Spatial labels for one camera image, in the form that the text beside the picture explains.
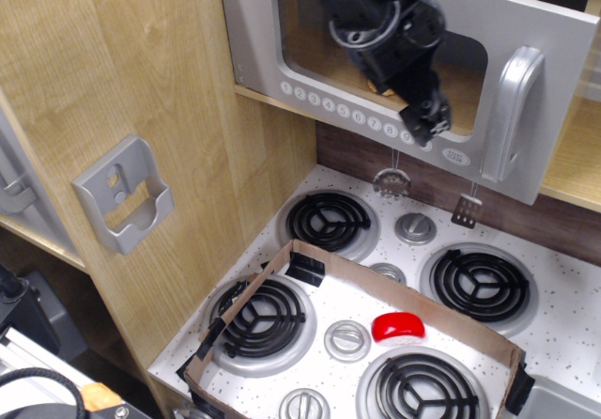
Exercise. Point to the back right stove burner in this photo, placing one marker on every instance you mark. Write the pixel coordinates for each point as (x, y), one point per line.
(484, 283)

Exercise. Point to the grey toy sink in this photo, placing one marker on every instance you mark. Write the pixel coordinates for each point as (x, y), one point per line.
(550, 400)

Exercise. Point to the grey stove knob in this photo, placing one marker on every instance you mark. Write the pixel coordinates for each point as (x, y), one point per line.
(415, 228)
(304, 403)
(347, 341)

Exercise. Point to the stove burner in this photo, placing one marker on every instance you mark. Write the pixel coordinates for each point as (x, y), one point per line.
(334, 221)
(484, 283)
(416, 382)
(271, 333)

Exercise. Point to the grey wall phone holder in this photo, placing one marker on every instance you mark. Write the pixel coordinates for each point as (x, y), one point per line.
(113, 178)

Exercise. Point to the grey middle stove knob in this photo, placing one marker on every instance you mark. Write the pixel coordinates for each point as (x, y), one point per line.
(347, 341)

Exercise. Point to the hanging toy strainer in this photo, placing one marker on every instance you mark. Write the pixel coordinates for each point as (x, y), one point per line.
(392, 182)

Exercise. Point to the red toy cheese wheel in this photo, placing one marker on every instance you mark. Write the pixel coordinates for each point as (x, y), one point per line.
(397, 328)

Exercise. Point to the front left stove burner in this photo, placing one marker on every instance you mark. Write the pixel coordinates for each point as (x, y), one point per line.
(271, 333)

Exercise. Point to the orange object at bottom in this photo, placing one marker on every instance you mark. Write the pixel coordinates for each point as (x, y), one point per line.
(97, 396)

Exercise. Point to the black box at left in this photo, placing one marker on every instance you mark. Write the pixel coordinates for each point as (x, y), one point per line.
(30, 306)

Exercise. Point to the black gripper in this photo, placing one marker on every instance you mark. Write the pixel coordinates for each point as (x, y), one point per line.
(402, 60)

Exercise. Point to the back left stove burner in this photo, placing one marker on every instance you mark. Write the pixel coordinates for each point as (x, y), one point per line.
(334, 221)

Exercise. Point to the grey toy microwave door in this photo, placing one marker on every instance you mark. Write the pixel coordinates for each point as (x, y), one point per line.
(478, 88)

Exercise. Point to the grey front stove knob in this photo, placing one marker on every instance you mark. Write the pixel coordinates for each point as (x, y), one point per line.
(304, 403)

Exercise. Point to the brown cardboard fence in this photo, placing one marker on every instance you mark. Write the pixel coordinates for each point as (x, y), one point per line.
(341, 290)

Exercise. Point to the grey back stove knob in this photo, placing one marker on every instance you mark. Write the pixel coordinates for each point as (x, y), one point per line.
(415, 228)

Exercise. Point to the small grey centre knob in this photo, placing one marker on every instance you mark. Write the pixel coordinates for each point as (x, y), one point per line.
(391, 271)

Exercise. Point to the front right stove burner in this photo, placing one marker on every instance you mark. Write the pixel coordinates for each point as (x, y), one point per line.
(416, 382)

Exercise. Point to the hanging toy spatula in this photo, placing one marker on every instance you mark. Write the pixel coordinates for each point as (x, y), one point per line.
(468, 209)

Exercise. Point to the yellow toy corn cob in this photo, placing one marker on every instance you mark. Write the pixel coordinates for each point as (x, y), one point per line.
(385, 93)

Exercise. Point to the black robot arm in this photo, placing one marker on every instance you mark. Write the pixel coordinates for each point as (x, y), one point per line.
(360, 21)

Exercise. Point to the grey fridge door handle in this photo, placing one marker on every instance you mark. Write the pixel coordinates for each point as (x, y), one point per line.
(22, 197)

